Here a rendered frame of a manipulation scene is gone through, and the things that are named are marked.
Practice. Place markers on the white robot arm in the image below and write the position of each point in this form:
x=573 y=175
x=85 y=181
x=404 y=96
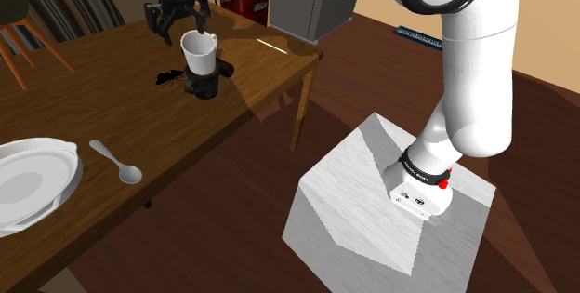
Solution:
x=480 y=79

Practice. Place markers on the white cup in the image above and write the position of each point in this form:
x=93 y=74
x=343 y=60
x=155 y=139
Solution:
x=201 y=58

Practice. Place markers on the black ant figure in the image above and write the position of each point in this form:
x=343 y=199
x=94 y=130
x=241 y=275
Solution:
x=168 y=77

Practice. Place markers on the black mug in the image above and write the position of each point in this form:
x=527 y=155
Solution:
x=204 y=87

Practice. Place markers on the thin pale stick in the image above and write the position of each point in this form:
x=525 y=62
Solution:
x=272 y=46

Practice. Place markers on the grey refrigerator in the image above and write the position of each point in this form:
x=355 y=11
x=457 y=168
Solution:
x=294 y=2

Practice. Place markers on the brown wooden table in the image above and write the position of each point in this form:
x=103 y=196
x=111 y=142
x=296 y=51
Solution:
x=113 y=110

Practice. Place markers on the white spoon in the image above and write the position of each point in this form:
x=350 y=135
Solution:
x=129 y=174

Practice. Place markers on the white plate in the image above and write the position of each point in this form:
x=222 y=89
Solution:
x=27 y=187

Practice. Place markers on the blue keyboard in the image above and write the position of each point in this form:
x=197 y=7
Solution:
x=417 y=37

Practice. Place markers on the grey robot stand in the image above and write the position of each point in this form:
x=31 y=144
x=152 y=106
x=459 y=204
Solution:
x=353 y=201

